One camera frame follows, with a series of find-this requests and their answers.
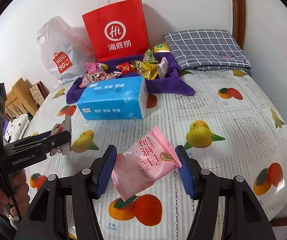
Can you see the magenta snack packet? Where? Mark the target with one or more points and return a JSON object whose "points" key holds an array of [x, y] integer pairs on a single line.
{"points": [[93, 68]]}

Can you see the white red torn snack packet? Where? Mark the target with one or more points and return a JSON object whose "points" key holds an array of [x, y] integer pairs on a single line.
{"points": [[61, 135]]}

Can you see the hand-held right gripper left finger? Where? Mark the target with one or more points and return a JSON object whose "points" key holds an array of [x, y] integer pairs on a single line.
{"points": [[106, 172]]}

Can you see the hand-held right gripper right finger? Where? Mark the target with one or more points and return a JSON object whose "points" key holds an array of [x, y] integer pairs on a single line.
{"points": [[186, 172]]}

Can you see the light pink snack packet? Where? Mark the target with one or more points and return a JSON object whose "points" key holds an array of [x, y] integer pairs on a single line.
{"points": [[146, 165], [164, 68]]}

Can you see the grey checked folded cloth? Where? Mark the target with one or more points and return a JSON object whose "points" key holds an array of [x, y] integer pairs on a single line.
{"points": [[203, 47]]}

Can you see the patterned brown box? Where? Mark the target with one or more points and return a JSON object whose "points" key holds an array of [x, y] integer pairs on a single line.
{"points": [[38, 92]]}

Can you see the white plastic shopping bag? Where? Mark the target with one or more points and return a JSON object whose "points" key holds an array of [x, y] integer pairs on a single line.
{"points": [[58, 42]]}

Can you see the pink cartoon candy packet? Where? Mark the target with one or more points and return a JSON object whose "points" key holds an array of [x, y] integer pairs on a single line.
{"points": [[92, 79]]}

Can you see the fruit print table cover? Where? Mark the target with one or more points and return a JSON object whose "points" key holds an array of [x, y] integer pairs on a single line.
{"points": [[221, 130]]}

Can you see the yellow green snack packet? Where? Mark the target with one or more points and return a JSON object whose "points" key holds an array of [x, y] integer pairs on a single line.
{"points": [[160, 47]]}

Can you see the red paper bag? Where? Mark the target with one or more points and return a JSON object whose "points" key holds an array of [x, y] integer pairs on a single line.
{"points": [[113, 17]]}

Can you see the white polka dot cloth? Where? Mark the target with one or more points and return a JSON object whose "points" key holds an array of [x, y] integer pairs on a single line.
{"points": [[17, 127]]}

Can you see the light wooden furniture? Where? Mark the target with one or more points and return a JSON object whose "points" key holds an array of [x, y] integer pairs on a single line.
{"points": [[18, 97]]}

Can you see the purple cloth tray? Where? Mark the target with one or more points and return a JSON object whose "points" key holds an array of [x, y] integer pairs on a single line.
{"points": [[163, 85]]}

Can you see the blue tissue box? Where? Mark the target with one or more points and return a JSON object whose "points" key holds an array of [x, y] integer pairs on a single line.
{"points": [[108, 105]]}

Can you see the person's left hand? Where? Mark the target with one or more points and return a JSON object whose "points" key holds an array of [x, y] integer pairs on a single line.
{"points": [[17, 190]]}

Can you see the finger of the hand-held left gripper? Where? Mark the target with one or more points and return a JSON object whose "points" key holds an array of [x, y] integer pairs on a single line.
{"points": [[42, 135], [58, 138]]}

